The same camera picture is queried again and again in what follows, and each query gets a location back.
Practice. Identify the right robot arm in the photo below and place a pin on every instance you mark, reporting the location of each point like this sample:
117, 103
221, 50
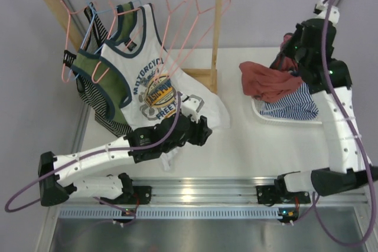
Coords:
330, 85

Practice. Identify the pink hanger with white top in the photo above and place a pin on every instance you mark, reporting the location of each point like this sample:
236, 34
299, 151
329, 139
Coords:
110, 35

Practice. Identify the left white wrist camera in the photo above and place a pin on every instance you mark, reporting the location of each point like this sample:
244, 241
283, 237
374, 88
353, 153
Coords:
191, 106

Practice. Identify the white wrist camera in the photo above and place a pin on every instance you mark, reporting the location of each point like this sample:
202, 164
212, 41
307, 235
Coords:
191, 106
320, 11

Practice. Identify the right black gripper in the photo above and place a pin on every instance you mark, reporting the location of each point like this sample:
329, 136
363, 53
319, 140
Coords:
286, 48

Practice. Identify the blue white striped garment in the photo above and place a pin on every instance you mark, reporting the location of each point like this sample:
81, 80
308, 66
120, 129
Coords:
298, 105

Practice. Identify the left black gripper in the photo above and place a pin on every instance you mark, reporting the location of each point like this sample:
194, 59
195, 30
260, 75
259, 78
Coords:
198, 131

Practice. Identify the white plastic laundry basket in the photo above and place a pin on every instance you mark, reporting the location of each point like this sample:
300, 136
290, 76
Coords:
257, 106

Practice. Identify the red tank top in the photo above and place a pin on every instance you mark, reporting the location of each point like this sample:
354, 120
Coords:
270, 84

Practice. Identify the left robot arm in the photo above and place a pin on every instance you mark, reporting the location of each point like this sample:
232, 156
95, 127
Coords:
73, 176

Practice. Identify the green tank top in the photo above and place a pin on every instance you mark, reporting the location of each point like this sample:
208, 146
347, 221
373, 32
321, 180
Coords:
113, 86

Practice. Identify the aluminium mounting rail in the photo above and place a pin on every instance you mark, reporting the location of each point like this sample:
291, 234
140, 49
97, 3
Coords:
193, 198

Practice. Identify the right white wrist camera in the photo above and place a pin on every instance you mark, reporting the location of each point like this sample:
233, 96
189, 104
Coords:
320, 11

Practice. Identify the black white striped tank top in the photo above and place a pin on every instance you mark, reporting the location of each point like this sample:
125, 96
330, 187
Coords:
97, 30

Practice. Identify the blue wire hanger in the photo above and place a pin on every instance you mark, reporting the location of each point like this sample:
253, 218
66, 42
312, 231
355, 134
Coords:
91, 7

